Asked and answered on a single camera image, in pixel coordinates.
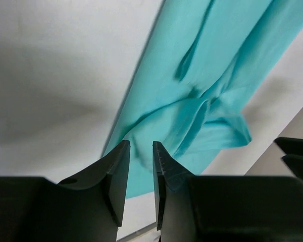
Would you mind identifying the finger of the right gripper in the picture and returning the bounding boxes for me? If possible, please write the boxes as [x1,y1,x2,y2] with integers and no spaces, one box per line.
[282,155,303,180]
[274,137,303,156]

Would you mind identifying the teal t shirt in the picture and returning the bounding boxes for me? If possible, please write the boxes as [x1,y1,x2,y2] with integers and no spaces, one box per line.
[106,1,303,198]

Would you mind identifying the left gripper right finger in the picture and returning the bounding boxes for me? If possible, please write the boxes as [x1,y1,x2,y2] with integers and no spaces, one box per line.
[153,142,303,241]

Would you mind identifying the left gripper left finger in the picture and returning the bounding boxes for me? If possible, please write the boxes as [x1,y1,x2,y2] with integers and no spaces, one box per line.
[0,141,130,241]

